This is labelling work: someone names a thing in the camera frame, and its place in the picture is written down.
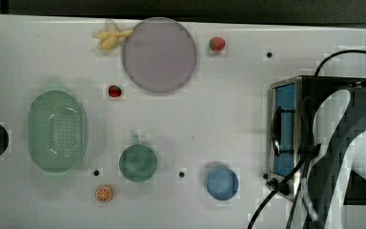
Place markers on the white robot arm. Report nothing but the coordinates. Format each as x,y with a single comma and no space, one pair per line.
339,130

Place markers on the black toaster oven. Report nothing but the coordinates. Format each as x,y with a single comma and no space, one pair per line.
287,131

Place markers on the lilac round plate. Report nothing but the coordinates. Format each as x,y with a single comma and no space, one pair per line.
159,56

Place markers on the green mug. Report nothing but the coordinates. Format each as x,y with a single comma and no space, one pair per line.
138,162

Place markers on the blue cup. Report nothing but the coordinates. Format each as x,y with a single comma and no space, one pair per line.
222,183

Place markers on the red green toy strawberry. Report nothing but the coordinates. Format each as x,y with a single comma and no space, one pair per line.
217,44

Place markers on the yellow toy banana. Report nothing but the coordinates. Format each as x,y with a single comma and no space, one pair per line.
110,36

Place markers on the orange slice toy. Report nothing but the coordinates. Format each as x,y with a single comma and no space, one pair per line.
103,194

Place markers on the green perforated colander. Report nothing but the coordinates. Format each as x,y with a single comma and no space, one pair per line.
57,131

